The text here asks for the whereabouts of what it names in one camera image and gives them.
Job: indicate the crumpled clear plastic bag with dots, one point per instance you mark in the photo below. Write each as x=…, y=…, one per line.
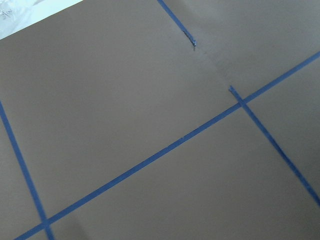
x=12, y=13

